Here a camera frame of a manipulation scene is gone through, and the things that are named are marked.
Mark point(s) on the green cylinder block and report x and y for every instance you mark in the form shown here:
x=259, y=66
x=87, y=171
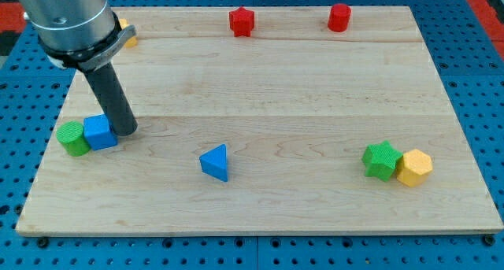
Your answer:
x=71, y=136

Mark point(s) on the red cylinder block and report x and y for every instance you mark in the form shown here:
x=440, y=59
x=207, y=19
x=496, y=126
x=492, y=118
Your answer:
x=339, y=17

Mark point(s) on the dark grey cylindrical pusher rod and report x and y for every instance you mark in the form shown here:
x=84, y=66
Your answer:
x=110, y=96

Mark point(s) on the green star block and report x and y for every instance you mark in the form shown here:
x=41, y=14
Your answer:
x=380, y=160

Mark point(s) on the yellow hexagon block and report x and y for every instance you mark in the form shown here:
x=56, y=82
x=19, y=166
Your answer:
x=413, y=168

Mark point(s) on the light wooden board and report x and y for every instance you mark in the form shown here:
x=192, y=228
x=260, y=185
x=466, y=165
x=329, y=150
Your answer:
x=296, y=105

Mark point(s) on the red star block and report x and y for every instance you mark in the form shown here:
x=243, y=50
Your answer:
x=241, y=21

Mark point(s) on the blue triangle block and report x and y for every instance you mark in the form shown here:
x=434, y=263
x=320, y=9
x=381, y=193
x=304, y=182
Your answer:
x=214, y=163

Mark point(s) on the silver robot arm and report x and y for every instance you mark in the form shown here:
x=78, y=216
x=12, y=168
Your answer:
x=64, y=13

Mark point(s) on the yellow block behind arm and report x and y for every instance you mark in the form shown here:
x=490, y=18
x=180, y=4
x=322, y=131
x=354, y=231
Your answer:
x=132, y=42

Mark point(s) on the blue cube block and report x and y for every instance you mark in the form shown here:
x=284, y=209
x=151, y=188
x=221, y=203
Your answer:
x=98, y=133

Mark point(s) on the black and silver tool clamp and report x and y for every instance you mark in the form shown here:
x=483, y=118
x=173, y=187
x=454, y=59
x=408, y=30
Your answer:
x=86, y=46

